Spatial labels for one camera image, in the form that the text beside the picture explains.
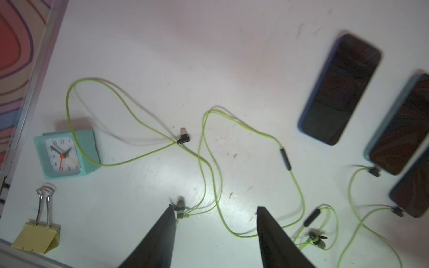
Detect small teal alarm clock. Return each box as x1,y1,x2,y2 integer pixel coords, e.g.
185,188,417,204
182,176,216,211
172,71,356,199
34,130,100,180

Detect yellow binder clip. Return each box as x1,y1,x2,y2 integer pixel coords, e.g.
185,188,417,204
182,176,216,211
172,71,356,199
11,185,60,255

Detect black phone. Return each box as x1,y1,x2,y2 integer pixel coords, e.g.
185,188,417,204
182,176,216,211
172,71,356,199
298,32,382,146
389,148,429,218
364,73,429,175

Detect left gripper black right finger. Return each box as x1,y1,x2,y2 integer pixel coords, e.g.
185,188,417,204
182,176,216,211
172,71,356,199
257,207,314,268

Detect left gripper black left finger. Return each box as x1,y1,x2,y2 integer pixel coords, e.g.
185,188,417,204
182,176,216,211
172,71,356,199
120,206,177,268

